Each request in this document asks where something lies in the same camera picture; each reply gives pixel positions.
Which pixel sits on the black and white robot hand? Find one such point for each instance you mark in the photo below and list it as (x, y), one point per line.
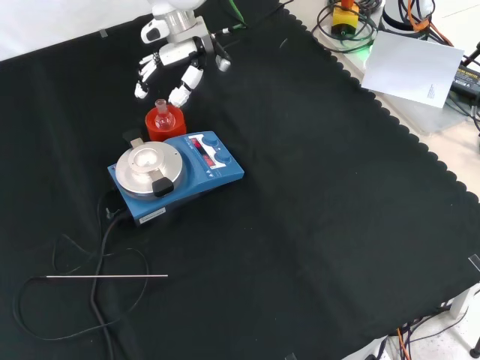
(176, 50)

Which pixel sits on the clear round-bottom glass flask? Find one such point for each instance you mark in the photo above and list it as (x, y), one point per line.
(164, 119)

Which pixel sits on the red ribbed flask stand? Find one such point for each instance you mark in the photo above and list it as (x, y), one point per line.
(157, 133)

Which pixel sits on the clear tape strip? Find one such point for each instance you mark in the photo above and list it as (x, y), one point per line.
(103, 33)
(290, 356)
(474, 262)

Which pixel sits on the heater with blue base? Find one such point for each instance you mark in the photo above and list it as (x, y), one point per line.
(195, 176)

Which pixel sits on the yellow stop button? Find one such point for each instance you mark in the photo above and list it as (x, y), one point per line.
(345, 17)

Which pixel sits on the black bench cloth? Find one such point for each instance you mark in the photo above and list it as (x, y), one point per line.
(300, 195)

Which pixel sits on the pale board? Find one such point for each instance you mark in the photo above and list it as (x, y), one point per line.
(408, 69)

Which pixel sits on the thin metal probe rod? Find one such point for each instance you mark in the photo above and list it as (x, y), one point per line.
(112, 276)

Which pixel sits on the black power adapter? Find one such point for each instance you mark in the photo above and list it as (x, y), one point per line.
(467, 80)

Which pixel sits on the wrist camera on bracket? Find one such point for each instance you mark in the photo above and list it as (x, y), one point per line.
(223, 62)

